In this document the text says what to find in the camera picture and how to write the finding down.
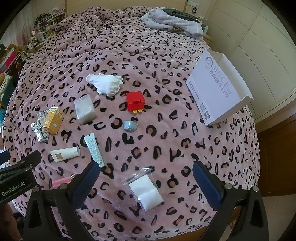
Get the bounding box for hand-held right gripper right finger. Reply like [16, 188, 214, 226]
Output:
[193, 161, 270, 241]

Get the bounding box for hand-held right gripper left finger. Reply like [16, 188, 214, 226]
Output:
[22, 161, 100, 241]

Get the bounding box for silver checkered foil bag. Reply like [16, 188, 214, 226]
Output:
[31, 110, 50, 143]

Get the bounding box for pink small tube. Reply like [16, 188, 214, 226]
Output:
[52, 174, 77, 187]

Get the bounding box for white round disc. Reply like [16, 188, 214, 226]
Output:
[50, 147, 80, 163]

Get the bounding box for long pale blue tube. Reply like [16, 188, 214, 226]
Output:
[84, 133, 105, 168]

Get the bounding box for orange carton box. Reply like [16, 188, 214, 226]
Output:
[42, 107, 65, 135]

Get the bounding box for clear bag with white pads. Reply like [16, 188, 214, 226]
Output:
[121, 167, 164, 211]

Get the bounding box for silver foil pouch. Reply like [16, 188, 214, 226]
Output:
[74, 95, 97, 125]

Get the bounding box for red box with yellow feet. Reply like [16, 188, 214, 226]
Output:
[126, 91, 147, 114]

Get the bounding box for white paper box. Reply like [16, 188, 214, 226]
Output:
[185, 49, 254, 127]

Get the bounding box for white cloth glove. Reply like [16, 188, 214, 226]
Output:
[86, 73, 122, 96]

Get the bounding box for brown wooden door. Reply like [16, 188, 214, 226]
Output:
[255, 105, 296, 195]

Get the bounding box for pink leopard print blanket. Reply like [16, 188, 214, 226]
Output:
[2, 7, 264, 241]

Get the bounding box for cream wardrobe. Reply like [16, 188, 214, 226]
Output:
[207, 0, 296, 121]

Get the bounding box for folded lilac towels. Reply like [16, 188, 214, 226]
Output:
[141, 7, 204, 36]

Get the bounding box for dark grey garment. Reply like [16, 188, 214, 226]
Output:
[162, 8, 200, 23]

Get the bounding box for beige headboard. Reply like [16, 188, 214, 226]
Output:
[65, 0, 188, 14]

